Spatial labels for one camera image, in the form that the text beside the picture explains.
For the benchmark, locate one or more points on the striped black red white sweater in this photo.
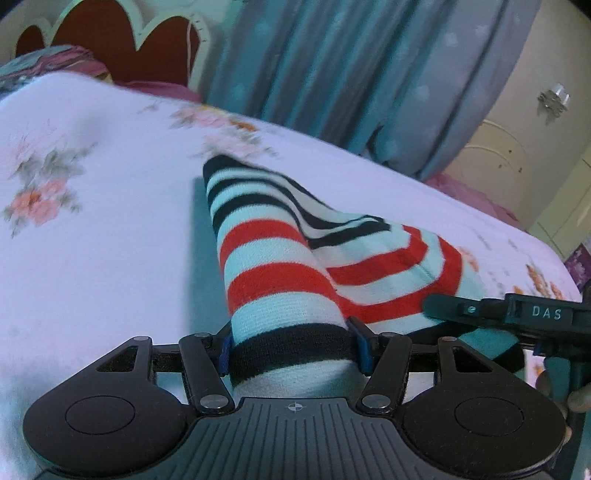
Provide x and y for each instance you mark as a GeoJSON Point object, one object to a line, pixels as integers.
{"type": "Point", "coordinates": [277, 277]}

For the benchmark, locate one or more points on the pink cloth by wardrobe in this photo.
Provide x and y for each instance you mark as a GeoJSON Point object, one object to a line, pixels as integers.
{"type": "Point", "coordinates": [480, 198]}

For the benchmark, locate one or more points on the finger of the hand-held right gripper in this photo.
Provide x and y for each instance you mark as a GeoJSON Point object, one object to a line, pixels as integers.
{"type": "Point", "coordinates": [457, 310]}

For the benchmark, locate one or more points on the person's right hand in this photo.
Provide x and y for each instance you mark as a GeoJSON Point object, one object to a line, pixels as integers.
{"type": "Point", "coordinates": [579, 400]}

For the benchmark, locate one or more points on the pink patterned pillow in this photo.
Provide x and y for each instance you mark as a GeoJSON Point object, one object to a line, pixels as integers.
{"type": "Point", "coordinates": [51, 64]}

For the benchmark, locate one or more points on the purple patterned cloth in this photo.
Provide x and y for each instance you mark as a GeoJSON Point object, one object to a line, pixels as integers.
{"type": "Point", "coordinates": [579, 265]}

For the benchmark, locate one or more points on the pink cloth by headboard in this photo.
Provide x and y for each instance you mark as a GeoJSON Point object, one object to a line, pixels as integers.
{"type": "Point", "coordinates": [161, 90]}

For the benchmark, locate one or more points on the red and white headboard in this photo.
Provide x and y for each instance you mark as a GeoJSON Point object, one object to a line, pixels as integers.
{"type": "Point", "coordinates": [115, 41]}

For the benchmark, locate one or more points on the white floral bedsheet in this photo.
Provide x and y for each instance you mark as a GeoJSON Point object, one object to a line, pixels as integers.
{"type": "Point", "coordinates": [101, 258]}

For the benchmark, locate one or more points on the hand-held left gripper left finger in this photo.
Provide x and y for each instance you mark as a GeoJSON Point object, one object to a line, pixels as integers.
{"type": "Point", "coordinates": [224, 356]}

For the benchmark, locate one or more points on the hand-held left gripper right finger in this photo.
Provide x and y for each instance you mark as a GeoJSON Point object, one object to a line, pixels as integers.
{"type": "Point", "coordinates": [364, 356]}

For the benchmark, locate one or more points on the blue curtain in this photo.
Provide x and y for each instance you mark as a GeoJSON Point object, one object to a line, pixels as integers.
{"type": "Point", "coordinates": [351, 69]}

